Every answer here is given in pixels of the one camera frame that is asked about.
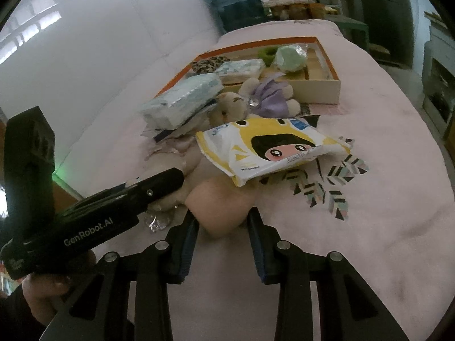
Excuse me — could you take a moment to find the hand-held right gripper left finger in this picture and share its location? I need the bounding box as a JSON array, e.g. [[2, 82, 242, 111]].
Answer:
[[39, 209, 200, 341]]

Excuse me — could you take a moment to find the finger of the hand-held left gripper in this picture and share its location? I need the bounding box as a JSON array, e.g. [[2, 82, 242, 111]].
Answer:
[[125, 167, 186, 213]]

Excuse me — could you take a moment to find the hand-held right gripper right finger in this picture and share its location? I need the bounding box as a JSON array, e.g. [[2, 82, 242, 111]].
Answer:
[[246, 207, 409, 341]]

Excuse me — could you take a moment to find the peach soft pad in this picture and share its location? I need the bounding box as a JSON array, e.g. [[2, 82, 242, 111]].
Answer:
[[185, 177, 254, 239]]

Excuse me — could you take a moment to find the yellow wet wipes pack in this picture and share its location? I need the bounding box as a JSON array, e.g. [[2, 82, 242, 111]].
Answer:
[[195, 117, 356, 188]]

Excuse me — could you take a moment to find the blue white tissue pack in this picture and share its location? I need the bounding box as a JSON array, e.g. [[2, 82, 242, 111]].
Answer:
[[142, 73, 224, 130], [215, 59, 266, 84]]

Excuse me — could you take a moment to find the leopard print scrunchie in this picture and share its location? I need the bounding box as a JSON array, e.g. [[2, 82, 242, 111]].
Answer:
[[191, 56, 230, 75]]

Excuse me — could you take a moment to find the green fuzzy scrunchie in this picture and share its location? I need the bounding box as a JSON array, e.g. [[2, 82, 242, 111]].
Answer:
[[258, 47, 279, 65]]

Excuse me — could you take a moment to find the orange-rimmed cardboard box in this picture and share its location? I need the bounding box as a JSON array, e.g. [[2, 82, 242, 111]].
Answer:
[[153, 36, 342, 105]]

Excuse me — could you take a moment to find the green sponge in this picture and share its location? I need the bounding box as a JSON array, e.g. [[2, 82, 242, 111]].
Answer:
[[274, 43, 309, 74]]

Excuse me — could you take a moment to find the person's left forearm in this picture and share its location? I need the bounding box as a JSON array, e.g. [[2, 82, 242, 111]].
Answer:
[[0, 284, 48, 341]]

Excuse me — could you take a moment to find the person's left hand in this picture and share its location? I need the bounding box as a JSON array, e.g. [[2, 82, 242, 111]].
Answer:
[[21, 249, 97, 327]]

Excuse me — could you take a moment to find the clear plastic wrapper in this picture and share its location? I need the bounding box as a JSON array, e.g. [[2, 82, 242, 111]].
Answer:
[[144, 209, 175, 233]]

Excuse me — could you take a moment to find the blue water jug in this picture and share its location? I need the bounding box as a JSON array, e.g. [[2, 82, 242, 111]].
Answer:
[[202, 0, 267, 32]]

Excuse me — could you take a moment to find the row of brown jars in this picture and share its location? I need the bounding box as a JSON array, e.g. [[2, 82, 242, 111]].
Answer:
[[270, 2, 338, 20]]

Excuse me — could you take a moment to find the green side table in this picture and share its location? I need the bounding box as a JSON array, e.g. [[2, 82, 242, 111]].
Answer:
[[334, 16, 370, 48]]

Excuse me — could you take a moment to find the dark refrigerator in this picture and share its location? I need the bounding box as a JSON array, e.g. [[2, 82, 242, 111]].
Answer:
[[352, 0, 416, 66]]

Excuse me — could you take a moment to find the white counter cabinet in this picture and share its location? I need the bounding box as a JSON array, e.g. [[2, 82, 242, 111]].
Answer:
[[421, 11, 455, 139]]

